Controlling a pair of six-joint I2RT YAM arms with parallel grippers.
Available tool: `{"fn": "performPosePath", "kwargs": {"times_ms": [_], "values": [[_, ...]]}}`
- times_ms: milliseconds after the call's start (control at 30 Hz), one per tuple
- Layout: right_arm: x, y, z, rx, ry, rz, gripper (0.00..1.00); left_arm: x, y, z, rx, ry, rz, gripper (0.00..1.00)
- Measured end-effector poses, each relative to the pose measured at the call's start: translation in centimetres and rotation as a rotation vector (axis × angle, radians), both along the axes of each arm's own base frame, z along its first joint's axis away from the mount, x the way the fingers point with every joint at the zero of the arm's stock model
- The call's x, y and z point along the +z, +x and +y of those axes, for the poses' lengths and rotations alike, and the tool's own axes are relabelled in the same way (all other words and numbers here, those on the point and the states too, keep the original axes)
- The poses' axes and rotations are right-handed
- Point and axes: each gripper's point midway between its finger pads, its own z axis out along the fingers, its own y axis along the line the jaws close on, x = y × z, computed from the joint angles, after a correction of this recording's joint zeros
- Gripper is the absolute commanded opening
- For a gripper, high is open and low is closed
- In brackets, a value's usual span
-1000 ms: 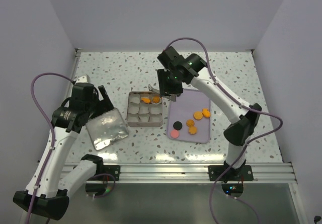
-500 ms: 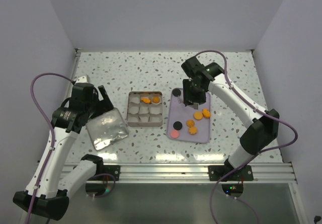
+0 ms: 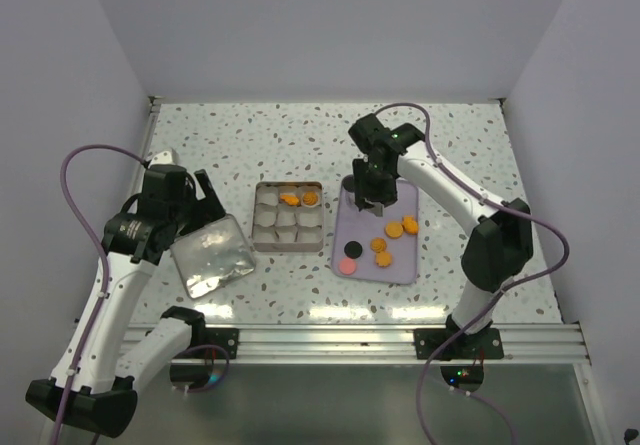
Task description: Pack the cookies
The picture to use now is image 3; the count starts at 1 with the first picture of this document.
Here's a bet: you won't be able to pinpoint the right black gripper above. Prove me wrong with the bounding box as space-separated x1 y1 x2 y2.
354 156 398 211

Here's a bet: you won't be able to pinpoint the lilac plastic tray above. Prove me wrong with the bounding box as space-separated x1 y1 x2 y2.
331 178 419 285

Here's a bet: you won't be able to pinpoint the black round cookie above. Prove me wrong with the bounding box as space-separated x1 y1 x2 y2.
344 240 363 260

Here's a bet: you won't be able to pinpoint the orange swirl cookie top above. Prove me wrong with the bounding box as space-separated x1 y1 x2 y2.
301 190 320 208

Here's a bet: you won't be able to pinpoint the orange swirl cookie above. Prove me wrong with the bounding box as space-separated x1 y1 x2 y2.
370 237 387 253
301 190 320 208

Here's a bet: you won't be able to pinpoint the orange flower cookie top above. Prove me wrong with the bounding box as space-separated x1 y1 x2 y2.
279 194 300 207

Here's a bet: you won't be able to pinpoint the orange flower cookie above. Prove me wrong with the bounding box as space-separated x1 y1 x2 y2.
375 251 393 268
279 194 300 207
401 215 419 235

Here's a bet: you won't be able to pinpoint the pink round cookie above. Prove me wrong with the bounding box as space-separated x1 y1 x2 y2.
338 257 357 276

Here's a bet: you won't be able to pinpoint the metal tongs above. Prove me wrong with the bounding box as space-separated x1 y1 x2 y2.
356 199 384 217

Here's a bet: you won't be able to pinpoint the black sandwich cookie top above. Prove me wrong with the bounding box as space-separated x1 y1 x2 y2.
343 176 355 193

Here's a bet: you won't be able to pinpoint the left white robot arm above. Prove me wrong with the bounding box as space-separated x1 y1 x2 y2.
25 164 230 438

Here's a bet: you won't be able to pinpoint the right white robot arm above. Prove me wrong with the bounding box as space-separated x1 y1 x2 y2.
348 114 533 358

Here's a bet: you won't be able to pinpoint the round orange cookie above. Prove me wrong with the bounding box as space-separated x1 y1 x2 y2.
384 221 404 239

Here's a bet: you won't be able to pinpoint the orange flower cookie right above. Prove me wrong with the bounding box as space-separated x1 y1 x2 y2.
401 215 419 235

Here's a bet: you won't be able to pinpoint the silver tin lid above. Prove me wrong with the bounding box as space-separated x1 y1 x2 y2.
170 214 256 299

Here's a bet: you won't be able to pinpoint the orange swirl cookie lower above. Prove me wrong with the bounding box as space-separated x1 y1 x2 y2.
370 237 387 253

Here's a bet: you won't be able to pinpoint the square cookie tin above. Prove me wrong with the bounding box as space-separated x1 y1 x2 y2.
251 181 324 253

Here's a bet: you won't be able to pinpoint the orange flower cookie lower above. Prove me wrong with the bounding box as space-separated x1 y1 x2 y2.
375 251 393 268

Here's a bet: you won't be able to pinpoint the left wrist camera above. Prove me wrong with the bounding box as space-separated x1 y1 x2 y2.
149 148 180 166

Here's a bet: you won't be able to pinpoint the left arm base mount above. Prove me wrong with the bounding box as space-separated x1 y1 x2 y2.
169 328 239 394

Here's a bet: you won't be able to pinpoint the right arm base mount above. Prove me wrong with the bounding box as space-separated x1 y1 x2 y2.
413 325 505 392

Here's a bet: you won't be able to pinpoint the aluminium rail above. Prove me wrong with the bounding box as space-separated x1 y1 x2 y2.
69 320 586 366

